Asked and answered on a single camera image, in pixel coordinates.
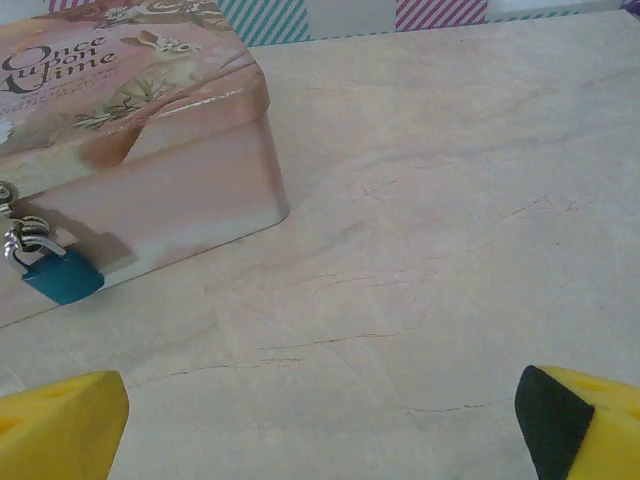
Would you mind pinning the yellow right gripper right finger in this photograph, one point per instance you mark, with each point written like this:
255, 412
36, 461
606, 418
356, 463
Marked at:
590, 430

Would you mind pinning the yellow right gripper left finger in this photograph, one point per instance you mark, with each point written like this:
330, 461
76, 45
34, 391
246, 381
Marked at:
55, 430

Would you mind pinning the small blue padlock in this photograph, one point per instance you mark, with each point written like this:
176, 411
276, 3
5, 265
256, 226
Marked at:
62, 277

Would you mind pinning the pink illustrated tin box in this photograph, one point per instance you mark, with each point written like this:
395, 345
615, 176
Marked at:
150, 150

